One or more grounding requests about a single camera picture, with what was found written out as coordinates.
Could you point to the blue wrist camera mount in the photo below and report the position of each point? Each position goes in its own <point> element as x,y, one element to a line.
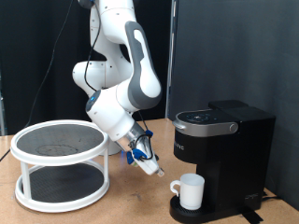
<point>135,155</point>

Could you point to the grey metal frame post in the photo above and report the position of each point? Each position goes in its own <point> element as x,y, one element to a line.
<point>1,118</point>

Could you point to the black tape strip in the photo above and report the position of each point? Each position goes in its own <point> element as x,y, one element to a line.
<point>252,215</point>

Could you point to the black Keurig coffee machine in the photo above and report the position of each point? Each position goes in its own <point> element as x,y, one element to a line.
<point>236,155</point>

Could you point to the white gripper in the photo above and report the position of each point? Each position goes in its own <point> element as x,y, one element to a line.
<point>150,165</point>

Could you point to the white two-tier turntable rack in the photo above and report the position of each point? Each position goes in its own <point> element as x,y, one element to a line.
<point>59,141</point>

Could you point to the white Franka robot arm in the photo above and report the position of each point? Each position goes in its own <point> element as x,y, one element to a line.
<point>140,77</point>

